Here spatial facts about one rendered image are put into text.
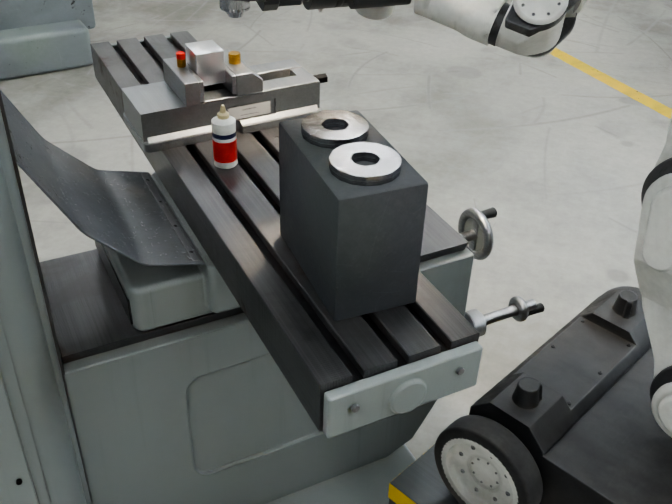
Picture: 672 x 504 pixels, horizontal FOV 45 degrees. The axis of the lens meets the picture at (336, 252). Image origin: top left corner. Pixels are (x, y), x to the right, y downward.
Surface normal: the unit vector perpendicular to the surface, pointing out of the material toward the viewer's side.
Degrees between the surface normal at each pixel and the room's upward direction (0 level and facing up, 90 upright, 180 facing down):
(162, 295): 90
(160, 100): 0
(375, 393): 90
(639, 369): 0
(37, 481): 88
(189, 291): 90
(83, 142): 0
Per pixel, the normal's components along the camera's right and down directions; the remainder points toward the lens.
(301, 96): 0.47, 0.52
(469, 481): -0.69, 0.40
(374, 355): 0.03, -0.82
